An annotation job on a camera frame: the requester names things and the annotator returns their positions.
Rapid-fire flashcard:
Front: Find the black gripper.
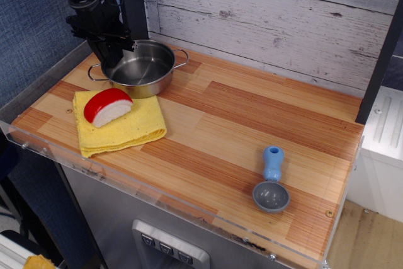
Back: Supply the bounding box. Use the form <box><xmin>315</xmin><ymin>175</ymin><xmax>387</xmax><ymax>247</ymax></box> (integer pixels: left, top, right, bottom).
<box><xmin>66</xmin><ymin>8</ymin><xmax>134</xmax><ymax>68</ymax></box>

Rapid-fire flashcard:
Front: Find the stainless steel stockpot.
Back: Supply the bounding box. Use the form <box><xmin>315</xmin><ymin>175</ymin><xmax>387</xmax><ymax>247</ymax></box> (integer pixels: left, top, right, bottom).
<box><xmin>88</xmin><ymin>40</ymin><xmax>190</xmax><ymax>99</ymax></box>

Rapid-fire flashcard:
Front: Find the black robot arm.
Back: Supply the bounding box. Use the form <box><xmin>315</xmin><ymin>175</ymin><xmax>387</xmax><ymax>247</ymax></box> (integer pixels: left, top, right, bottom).
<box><xmin>66</xmin><ymin>0</ymin><xmax>133</xmax><ymax>68</ymax></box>

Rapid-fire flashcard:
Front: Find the red white toy sushi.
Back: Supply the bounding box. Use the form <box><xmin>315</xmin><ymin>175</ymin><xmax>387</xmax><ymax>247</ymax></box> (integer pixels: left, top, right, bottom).
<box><xmin>84</xmin><ymin>88</ymin><xmax>133</xmax><ymax>128</ymax></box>

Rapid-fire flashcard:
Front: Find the yellow folded cloth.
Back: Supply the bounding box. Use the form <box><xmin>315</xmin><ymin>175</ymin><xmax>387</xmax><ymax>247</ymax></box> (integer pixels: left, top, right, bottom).
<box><xmin>73</xmin><ymin>91</ymin><xmax>167</xmax><ymax>157</ymax></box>

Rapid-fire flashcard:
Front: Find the clear acrylic front guard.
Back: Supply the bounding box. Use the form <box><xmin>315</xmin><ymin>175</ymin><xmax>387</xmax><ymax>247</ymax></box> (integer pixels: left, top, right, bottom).
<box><xmin>0</xmin><ymin>120</ymin><xmax>330</xmax><ymax>269</ymax></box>

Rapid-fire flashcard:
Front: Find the silver button control panel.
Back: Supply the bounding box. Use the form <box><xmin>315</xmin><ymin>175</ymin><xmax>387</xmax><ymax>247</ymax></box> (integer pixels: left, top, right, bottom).
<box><xmin>132</xmin><ymin>219</ymin><xmax>210</xmax><ymax>268</ymax></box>

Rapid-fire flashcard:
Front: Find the yellow object bottom left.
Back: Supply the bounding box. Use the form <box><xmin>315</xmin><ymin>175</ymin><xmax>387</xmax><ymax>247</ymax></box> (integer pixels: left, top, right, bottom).
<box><xmin>23</xmin><ymin>255</ymin><xmax>56</xmax><ymax>269</ymax></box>

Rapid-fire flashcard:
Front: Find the blue grey ice cream scoop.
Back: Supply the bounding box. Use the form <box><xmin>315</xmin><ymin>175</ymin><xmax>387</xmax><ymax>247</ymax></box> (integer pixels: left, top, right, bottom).
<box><xmin>252</xmin><ymin>146</ymin><xmax>290</xmax><ymax>214</ymax></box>

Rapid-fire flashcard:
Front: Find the white appliance at right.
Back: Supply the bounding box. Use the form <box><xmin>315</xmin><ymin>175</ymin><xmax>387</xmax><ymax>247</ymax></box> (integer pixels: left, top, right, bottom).
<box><xmin>346</xmin><ymin>86</ymin><xmax>402</xmax><ymax>222</ymax></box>

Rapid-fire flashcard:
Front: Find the black right vertical post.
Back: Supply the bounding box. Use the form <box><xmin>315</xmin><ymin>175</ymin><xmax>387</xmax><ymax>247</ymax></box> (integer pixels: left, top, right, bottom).
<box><xmin>355</xmin><ymin>0</ymin><xmax>402</xmax><ymax>125</ymax></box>

